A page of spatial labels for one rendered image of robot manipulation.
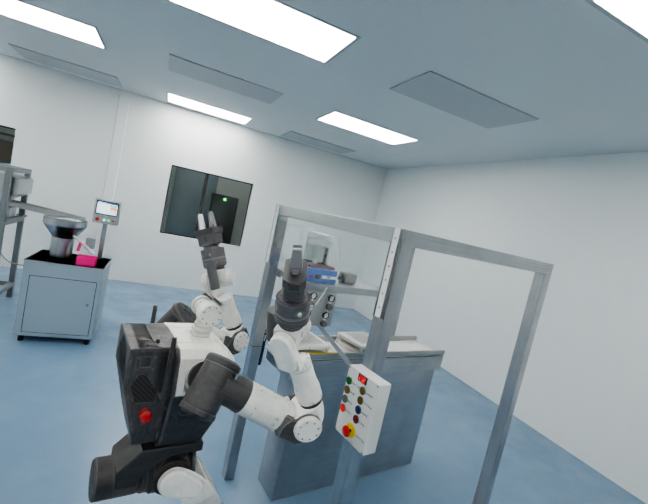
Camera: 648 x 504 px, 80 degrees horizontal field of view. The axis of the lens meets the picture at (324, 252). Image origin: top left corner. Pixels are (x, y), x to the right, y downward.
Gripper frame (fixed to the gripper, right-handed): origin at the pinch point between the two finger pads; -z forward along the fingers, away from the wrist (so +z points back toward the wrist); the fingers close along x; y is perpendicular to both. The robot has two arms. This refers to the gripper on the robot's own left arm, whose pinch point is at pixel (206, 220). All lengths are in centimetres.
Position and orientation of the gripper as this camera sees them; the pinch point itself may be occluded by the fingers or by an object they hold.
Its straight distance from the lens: 154.6
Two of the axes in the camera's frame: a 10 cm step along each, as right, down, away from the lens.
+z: 1.9, 9.8, 0.3
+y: -4.3, 1.1, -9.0
